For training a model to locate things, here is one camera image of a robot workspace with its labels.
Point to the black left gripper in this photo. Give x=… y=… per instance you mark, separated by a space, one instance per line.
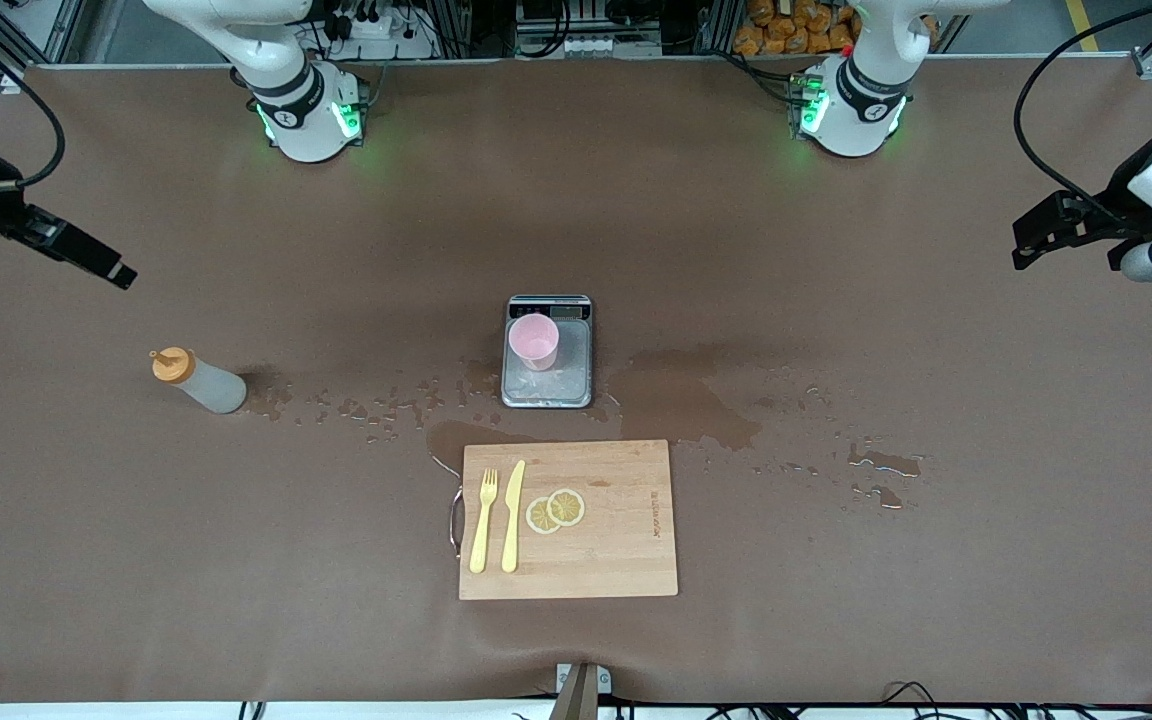
x=1120 y=198

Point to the translucent sauce bottle orange cap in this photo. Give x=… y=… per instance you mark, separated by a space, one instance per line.
x=211 y=388

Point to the pink plastic cup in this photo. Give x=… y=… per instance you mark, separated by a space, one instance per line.
x=534 y=345

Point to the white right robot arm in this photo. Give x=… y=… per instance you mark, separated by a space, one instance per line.
x=301 y=120

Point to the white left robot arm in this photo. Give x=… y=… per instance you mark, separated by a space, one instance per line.
x=866 y=110

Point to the orange packaged goods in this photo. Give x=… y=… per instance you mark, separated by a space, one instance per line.
x=766 y=30

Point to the brown table cover mat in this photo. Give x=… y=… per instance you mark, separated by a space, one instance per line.
x=936 y=560

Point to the white power strip with plugs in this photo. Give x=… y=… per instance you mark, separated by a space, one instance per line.
x=376 y=28

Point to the yellow plastic fork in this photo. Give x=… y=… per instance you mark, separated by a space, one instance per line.
x=481 y=530

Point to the white socket strip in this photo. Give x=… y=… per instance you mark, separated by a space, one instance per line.
x=616 y=47

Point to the silver digital kitchen scale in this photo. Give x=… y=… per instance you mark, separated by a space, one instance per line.
x=571 y=380

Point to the yellow plastic knife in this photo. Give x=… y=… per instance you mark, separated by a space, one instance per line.
x=512 y=520

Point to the lemon slice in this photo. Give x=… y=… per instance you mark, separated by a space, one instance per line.
x=566 y=506

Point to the wooden cutting board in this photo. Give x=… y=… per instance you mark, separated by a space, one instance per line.
x=616 y=550

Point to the metal table edge bracket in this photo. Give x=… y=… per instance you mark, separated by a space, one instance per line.
x=576 y=700

